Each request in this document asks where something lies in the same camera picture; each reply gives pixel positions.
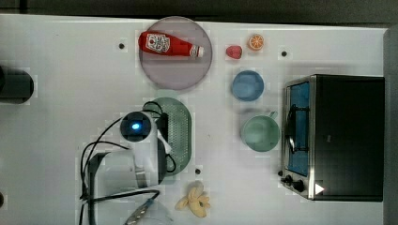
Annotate green plastic strainer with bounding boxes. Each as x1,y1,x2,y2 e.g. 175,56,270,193
143,97,191,176

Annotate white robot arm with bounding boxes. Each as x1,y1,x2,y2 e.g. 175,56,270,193
120,112,167,188

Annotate grey round plate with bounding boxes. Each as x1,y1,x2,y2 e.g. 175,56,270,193
137,16,213,90

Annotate blue bowl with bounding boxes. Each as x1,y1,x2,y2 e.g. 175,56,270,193
232,70,265,101

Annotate green cup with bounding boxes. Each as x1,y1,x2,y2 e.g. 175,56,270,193
240,112,281,152

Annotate strawberry toy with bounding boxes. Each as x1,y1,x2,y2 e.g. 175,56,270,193
225,45,242,59

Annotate red ketchup bottle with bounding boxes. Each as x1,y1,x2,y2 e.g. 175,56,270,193
138,31,205,57

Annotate orange slice toy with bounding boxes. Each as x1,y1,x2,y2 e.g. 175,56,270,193
248,34,264,51

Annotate peeled banana toy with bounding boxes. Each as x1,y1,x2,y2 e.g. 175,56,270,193
175,181,211,218

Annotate black toaster oven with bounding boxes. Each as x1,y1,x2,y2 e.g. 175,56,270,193
278,74,385,202

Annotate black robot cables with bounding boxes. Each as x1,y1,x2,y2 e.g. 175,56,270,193
78,100,177,225

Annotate black cylinder post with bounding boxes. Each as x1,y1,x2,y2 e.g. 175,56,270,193
0,66,35,104

